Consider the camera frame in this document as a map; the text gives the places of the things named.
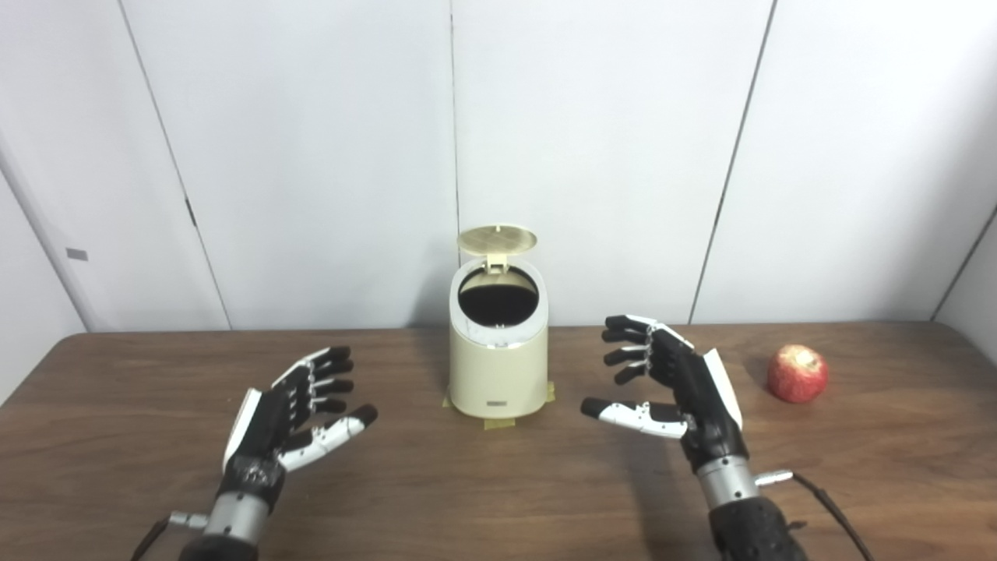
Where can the cream-colored bin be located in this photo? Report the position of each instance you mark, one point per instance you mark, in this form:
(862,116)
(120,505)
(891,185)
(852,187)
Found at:
(498,374)

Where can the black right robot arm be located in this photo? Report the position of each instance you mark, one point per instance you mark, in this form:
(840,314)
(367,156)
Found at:
(728,483)

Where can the black wall panel hinge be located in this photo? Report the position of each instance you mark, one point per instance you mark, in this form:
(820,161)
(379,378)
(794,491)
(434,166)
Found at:
(190,213)

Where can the cream round bin lid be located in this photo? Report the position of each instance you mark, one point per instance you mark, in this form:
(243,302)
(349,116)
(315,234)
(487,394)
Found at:
(497,238)

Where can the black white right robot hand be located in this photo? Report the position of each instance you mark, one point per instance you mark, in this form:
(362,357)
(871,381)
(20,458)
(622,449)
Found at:
(705,405)

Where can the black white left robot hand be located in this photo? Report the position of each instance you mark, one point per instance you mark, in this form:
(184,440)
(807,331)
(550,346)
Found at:
(261,425)

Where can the red apple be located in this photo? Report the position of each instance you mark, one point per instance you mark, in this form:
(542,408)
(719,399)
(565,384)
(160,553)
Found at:
(797,374)

